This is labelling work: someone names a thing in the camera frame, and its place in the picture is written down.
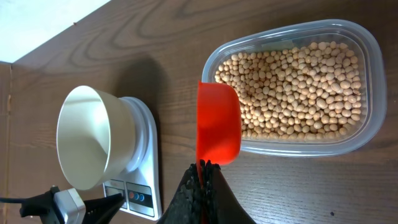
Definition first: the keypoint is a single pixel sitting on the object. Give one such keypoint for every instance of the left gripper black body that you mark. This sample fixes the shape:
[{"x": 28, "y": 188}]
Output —
[{"x": 43, "y": 206}]

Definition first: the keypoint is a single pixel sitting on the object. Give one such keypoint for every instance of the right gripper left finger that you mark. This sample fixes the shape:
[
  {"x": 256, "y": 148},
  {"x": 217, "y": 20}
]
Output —
[{"x": 185, "y": 207}]

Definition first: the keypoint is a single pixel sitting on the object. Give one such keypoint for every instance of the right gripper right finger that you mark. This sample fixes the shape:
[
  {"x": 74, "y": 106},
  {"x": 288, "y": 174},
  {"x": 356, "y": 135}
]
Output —
[{"x": 219, "y": 203}]

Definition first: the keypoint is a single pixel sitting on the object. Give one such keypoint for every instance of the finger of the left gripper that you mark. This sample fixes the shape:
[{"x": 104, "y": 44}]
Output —
[{"x": 102, "y": 210}]

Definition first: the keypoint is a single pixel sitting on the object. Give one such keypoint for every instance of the red measuring scoop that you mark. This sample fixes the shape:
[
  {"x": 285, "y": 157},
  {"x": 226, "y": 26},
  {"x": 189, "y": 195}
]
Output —
[{"x": 218, "y": 125}]

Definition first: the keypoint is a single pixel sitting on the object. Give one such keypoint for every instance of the white digital kitchen scale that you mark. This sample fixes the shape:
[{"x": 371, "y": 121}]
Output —
[{"x": 139, "y": 181}]

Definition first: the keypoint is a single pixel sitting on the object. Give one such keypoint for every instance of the white round bowl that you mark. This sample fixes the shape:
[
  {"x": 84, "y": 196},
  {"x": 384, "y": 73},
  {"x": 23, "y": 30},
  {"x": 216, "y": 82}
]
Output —
[{"x": 95, "y": 137}]

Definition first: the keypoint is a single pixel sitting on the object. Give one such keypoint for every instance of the soybeans in container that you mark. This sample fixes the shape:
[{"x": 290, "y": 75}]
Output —
[{"x": 310, "y": 93}]

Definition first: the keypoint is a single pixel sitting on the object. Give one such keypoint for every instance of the clear plastic container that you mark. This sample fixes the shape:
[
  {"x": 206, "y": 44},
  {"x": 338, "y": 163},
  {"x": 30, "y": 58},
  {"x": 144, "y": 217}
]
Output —
[{"x": 371, "y": 72}]

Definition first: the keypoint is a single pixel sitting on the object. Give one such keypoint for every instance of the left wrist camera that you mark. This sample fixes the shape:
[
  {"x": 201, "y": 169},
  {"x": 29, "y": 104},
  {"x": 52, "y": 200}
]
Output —
[{"x": 71, "y": 206}]

